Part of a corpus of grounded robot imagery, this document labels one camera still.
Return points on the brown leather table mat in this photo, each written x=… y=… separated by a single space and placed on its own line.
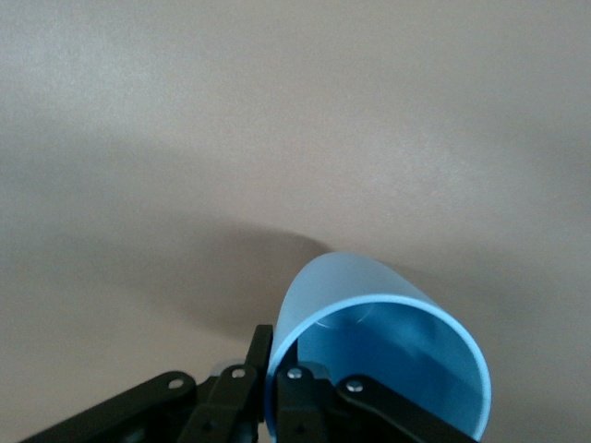
x=231 y=138

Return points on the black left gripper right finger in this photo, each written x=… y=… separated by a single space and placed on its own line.
x=300 y=410

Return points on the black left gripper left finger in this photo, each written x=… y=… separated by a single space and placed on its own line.
x=221 y=406

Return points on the light blue plastic cup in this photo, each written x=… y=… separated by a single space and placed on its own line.
x=369 y=286

